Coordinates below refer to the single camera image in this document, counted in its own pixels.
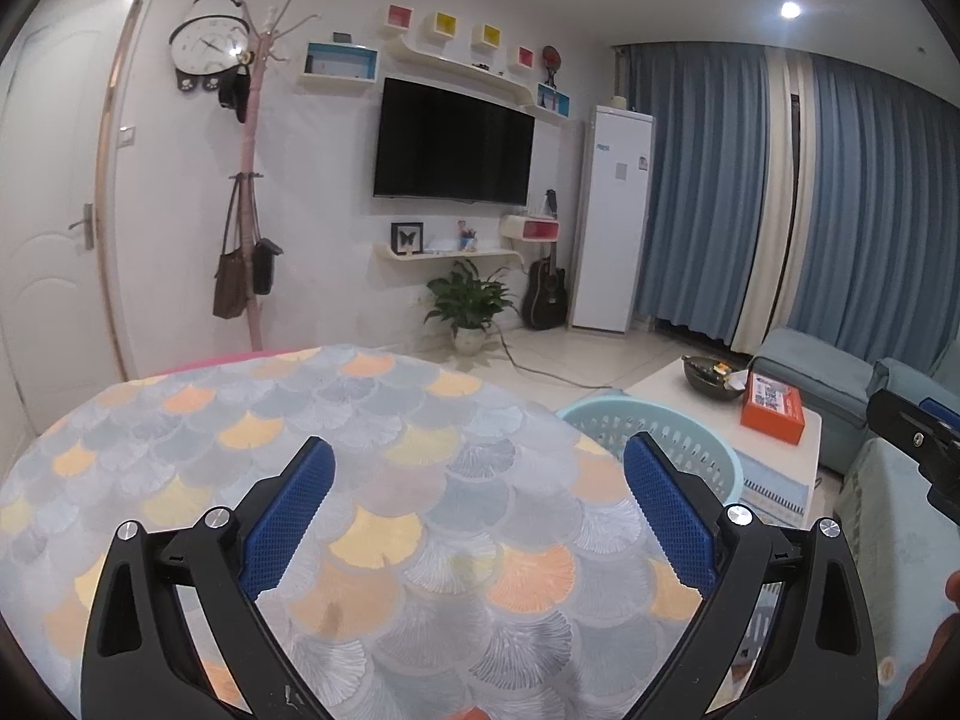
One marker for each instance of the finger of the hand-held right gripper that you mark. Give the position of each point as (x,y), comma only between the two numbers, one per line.
(911,439)

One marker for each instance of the panda wall clock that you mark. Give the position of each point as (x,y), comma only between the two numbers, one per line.
(206,45)

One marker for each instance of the orange cardboard box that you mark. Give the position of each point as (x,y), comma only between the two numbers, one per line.
(772,409)

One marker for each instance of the scale-patterned tablecloth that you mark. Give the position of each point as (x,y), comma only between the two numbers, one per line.
(450,465)

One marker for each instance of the brown tote bag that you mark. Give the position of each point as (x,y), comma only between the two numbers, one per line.
(229,285)

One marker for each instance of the small colourful figurine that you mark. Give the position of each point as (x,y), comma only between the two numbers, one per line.
(466,236)

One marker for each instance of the person's right hand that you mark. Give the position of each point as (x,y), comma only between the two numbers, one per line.
(946,660)

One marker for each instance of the potted green plant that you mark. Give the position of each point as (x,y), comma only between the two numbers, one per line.
(469,300)

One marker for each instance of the black flat-screen television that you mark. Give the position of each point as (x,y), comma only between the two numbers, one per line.
(454,139)

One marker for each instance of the small blue box shelf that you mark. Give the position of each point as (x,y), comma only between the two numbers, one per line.
(553,99)

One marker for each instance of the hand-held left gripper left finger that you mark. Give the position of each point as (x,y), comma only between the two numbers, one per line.
(289,517)

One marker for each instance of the white door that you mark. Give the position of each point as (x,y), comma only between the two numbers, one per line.
(52,240)

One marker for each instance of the white and red box shelf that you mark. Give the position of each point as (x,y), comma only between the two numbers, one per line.
(529,229)

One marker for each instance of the long curved white shelf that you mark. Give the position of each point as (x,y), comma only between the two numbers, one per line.
(465,67)

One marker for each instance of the black acoustic guitar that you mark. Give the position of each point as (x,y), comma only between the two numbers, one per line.
(545,296)

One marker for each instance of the long blue box shelf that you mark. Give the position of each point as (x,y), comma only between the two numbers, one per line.
(337,64)

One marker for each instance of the light blue plastic basket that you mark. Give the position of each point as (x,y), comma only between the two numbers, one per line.
(600,412)

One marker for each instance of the yellow cube shelf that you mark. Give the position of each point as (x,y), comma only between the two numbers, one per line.
(488,37)
(443,26)

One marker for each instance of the blue curtain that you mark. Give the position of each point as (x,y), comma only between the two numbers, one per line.
(690,195)
(877,225)

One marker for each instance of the short curved white shelf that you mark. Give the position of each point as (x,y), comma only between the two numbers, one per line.
(450,253)

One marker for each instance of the round ceiling light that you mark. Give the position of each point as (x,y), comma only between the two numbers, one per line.
(790,10)

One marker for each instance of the red cube shelf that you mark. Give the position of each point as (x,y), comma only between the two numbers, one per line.
(399,19)
(526,57)

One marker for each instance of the white light switch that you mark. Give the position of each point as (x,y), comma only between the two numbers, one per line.
(128,136)

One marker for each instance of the black picture frame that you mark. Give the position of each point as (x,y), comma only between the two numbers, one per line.
(406,238)

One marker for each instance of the teal sofa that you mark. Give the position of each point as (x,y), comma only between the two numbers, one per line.
(810,375)

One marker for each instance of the dark bowl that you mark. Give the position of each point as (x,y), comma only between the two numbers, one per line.
(709,382)

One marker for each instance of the white coffee table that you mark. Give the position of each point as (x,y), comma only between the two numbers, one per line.
(675,401)

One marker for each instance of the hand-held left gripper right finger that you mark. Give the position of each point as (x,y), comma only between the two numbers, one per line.
(671,517)

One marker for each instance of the small red racket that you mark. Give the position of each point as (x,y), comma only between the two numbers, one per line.
(552,58)

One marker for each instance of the blue patterned cloth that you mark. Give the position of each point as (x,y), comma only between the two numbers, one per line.
(776,499)

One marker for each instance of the small black bag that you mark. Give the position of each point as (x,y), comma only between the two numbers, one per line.
(264,266)

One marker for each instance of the pink coat rack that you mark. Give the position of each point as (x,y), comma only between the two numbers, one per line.
(251,157)

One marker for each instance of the cream curtain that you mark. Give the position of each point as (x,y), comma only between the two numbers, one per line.
(780,225)

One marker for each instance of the white standing air conditioner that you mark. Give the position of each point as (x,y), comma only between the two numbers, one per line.
(611,225)

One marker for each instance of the black hat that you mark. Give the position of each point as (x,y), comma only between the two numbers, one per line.
(234,94)

